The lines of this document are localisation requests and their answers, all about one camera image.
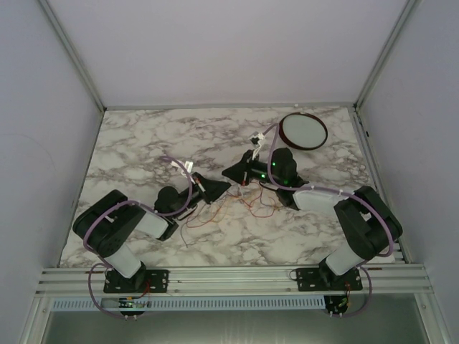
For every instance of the left aluminium corner post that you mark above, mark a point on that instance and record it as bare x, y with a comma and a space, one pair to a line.
72, 53

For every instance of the right aluminium corner post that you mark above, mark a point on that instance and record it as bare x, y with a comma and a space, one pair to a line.
387, 49

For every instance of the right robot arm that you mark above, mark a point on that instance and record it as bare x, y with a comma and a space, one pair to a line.
366, 221

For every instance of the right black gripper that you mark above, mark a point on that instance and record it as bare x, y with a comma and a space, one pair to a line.
241, 171

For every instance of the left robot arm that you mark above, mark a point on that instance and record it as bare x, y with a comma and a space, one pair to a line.
107, 224

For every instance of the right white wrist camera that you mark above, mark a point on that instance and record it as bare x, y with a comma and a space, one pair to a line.
257, 140

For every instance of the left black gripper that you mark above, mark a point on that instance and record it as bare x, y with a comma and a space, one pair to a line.
209, 190

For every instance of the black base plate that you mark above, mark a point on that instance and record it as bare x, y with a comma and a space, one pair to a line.
156, 280
317, 279

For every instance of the round brown-rimmed dish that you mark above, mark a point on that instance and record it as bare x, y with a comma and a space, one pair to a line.
303, 131

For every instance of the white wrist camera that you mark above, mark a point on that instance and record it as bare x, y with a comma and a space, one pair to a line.
184, 167
257, 140

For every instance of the aluminium corner post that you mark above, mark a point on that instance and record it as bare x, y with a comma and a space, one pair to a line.
72, 53
387, 49

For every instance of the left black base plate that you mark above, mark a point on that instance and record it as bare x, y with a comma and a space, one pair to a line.
156, 280

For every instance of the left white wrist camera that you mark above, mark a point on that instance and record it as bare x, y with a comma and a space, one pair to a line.
184, 167

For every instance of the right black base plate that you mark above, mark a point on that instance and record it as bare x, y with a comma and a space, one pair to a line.
317, 279

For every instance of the grey slotted cable duct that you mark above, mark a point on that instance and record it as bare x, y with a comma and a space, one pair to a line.
150, 304

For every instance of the aluminium front rail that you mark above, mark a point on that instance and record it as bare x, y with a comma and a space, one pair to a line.
230, 281

